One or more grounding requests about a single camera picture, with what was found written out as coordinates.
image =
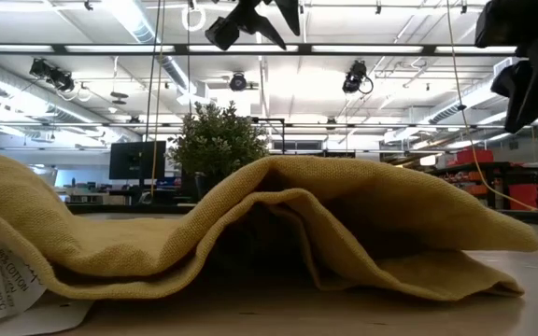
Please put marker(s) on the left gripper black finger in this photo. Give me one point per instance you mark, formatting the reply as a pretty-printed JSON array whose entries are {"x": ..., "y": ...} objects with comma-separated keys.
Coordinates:
[
  {"x": 291, "y": 14},
  {"x": 262, "y": 28}
]

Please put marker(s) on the clear plastic tupperware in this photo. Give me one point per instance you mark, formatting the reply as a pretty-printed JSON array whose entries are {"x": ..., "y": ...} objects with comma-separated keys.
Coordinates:
[{"x": 47, "y": 175}]

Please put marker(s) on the flat red storage bin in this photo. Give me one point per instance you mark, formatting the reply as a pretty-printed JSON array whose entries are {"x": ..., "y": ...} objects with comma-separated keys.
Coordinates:
[{"x": 474, "y": 157}]

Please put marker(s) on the black shelf rack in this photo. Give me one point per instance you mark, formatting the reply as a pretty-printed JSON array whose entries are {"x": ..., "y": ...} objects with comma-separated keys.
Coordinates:
[{"x": 498, "y": 166}]

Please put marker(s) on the thin black metal stand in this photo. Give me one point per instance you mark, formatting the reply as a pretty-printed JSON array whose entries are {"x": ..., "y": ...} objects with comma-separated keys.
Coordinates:
[{"x": 269, "y": 119}]

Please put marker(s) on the orange storage bins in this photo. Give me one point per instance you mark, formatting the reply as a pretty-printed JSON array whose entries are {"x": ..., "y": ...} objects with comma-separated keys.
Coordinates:
[{"x": 477, "y": 189}]

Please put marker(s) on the tall red storage bin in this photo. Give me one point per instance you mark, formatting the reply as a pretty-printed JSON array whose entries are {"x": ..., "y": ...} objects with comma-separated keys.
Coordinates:
[{"x": 526, "y": 196}]

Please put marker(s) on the green artificial plant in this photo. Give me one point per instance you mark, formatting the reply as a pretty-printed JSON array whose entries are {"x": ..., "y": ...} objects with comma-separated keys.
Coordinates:
[{"x": 217, "y": 140}]

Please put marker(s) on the black plant pot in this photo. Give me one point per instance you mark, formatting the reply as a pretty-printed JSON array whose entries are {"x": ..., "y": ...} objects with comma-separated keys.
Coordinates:
[{"x": 205, "y": 186}]

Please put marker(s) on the yellow cotton cloth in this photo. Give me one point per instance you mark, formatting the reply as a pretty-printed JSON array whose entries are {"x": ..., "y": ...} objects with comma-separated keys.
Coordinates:
[{"x": 390, "y": 210}]

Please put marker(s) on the black ceiling-mounted device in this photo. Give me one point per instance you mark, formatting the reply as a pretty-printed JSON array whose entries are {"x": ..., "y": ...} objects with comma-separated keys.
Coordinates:
[{"x": 54, "y": 77}]

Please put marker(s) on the cluttered background desk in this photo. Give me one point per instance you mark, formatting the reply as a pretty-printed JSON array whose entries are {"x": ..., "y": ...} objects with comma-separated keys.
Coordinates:
[{"x": 91, "y": 198}]

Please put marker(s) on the blank white label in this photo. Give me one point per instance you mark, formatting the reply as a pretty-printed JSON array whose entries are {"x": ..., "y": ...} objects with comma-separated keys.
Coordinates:
[{"x": 59, "y": 317}]

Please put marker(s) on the black overhead frame beam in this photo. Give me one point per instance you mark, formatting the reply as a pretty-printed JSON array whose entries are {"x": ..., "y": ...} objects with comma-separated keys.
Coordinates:
[{"x": 304, "y": 48}]

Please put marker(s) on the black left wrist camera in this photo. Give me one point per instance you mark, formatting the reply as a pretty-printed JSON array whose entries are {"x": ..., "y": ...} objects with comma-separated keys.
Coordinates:
[{"x": 222, "y": 33}]

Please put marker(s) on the round black ceiling camera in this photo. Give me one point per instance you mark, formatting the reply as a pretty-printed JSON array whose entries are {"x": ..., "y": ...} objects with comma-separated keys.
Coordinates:
[{"x": 237, "y": 82}]

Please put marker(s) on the black overhead rig camera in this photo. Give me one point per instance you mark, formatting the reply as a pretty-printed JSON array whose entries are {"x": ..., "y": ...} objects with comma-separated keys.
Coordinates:
[{"x": 354, "y": 79}]

